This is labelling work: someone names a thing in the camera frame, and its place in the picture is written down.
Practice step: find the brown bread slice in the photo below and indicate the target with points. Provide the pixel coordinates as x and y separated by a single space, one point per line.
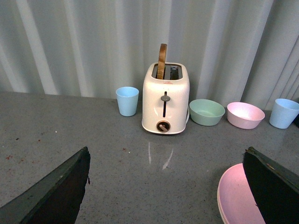
161 61

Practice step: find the pink bowl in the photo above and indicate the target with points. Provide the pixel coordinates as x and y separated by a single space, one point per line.
244 115

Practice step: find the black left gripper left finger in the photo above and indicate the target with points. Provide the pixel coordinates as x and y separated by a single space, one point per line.
55 199

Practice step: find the dark blue saucepan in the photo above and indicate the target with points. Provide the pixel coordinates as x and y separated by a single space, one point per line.
296 121

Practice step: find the pink plate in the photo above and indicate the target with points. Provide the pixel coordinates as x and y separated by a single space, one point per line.
235 200

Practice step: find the cream toaster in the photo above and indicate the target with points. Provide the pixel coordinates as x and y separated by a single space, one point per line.
165 107

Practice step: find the green bowl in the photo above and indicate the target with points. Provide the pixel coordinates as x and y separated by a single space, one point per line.
206 112

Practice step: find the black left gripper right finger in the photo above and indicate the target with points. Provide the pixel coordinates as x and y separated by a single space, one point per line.
275 188

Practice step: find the light blue cup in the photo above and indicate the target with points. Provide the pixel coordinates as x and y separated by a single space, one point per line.
127 98
283 113

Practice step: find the grey curtain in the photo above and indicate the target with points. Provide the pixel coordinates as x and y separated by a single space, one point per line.
234 50

